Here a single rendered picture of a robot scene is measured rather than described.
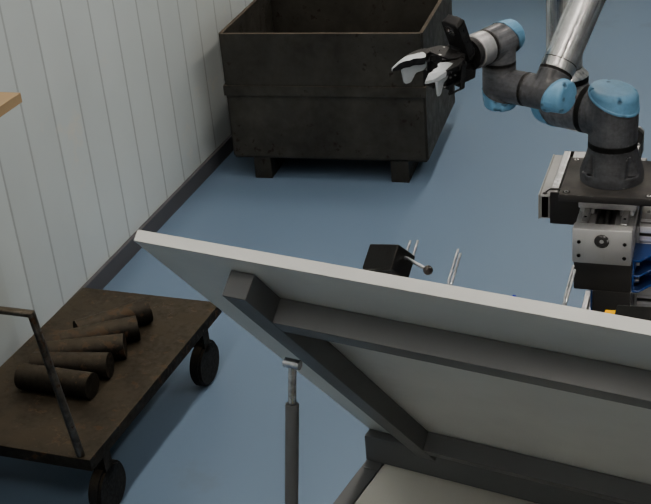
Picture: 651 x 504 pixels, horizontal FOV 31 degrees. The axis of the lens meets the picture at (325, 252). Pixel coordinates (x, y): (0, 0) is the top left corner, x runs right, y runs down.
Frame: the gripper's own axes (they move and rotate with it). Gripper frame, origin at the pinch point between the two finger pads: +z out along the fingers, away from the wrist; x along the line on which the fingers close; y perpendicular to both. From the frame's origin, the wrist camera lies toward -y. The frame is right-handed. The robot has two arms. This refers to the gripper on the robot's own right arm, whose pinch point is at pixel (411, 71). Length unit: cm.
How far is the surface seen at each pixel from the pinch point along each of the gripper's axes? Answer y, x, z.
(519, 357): -4, -74, 67
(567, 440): 37, -66, 34
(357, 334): 0, -52, 74
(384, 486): 75, -25, 33
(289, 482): 33, -41, 77
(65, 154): 125, 219, -58
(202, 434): 173, 99, -21
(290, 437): 26, -40, 75
